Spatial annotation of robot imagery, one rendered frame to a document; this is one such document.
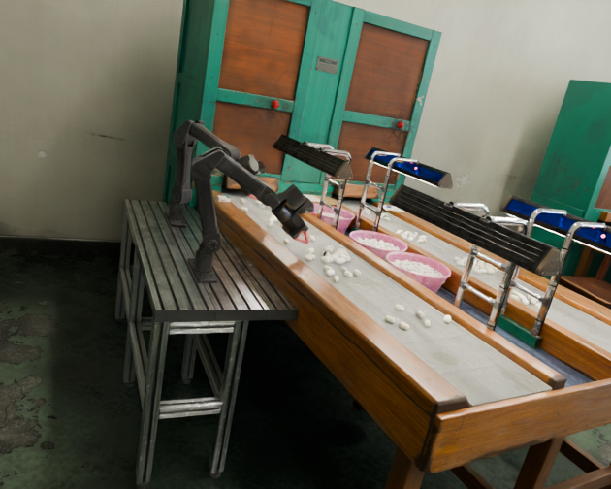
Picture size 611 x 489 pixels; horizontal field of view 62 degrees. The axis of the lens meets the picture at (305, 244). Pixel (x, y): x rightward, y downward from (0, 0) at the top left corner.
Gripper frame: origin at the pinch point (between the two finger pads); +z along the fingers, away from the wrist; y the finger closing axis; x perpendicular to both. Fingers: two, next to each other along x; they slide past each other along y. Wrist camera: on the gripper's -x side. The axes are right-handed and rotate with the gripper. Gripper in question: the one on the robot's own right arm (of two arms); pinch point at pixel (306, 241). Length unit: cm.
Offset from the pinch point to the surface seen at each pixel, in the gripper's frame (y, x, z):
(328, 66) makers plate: 91, -81, -7
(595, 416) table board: -93, -20, 51
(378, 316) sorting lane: -47.1, 4.0, 6.4
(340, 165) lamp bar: 13.7, -32.0, -5.2
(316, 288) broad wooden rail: -30.9, 11.3, -5.8
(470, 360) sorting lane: -75, -4, 16
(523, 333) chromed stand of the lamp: -59, -30, 51
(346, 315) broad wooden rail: -50, 11, -6
